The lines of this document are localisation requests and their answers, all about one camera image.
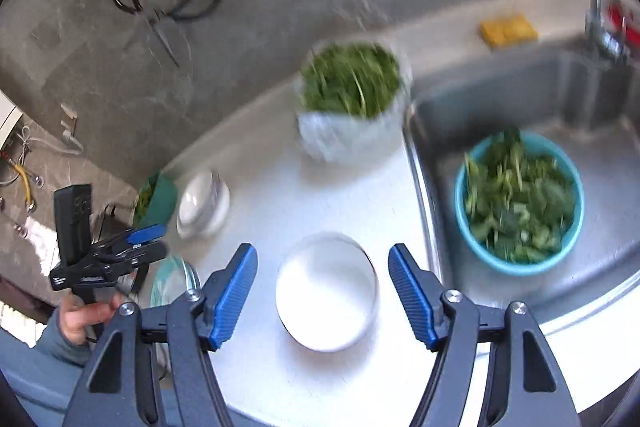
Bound leafy green vegetables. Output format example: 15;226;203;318
134;179;157;219
462;129;577;264

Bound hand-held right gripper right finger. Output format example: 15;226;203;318
388;243;581;427

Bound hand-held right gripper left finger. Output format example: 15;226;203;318
62;243;259;427

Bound teal plastic basket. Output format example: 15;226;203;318
132;171;179;230

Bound person's left forearm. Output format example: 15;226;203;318
32;326;101;369

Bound person's left hand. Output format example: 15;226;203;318
59;293;128;348

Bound large teal rimmed floral plate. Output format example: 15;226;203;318
149;255;202;380

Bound white bowl of greens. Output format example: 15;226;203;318
295;41;414;165

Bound yellow hose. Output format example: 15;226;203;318
9;162;40;214

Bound person's blue clothing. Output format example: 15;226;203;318
4;354;88;427

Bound white plug with cable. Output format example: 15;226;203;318
59;103;87;156

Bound red and white bottle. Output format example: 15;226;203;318
606;0;640;46

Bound blue basin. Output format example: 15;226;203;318
454;131;585;277

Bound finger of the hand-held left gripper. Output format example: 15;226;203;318
100;241;169;271
92;223;168;254

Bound stainless steel sink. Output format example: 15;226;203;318
404;42;640;358

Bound yellow sponge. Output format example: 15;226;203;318
479;13;540;48

